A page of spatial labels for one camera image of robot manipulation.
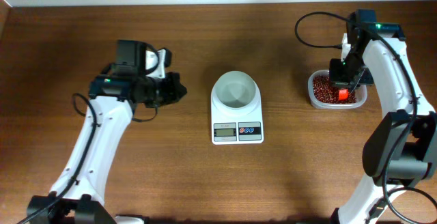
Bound orange plastic measuring scoop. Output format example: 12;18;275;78
338;89;349;100

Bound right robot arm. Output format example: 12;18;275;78
329;9;436;223

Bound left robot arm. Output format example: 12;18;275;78
22;40;187;224

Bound white round bowl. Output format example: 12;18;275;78
212;71;257;109

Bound white digital kitchen scale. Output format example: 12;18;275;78
211;84;264;145

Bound clear plastic food container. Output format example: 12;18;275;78
307;70;367;109

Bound red adzuki beans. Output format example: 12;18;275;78
312;76;356;104

